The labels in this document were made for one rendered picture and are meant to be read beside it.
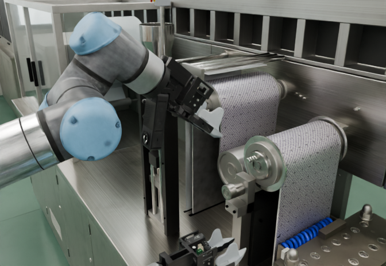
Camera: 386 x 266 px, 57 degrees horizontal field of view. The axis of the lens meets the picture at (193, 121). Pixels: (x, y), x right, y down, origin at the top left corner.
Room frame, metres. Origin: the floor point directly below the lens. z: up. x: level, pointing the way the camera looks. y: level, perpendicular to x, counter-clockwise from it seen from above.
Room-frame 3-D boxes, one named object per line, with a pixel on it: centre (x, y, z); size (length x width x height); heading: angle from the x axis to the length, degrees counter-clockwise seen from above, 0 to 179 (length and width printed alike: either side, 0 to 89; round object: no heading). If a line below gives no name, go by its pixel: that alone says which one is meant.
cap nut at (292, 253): (0.69, -0.25, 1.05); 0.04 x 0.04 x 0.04
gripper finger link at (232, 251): (0.63, -0.09, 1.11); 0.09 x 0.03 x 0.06; 116
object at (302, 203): (0.82, -0.31, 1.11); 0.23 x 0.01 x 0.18; 125
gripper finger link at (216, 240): (0.68, -0.06, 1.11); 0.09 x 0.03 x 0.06; 134
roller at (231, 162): (0.97, -0.21, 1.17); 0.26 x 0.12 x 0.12; 125
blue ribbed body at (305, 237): (0.80, -0.32, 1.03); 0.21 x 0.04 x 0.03; 125
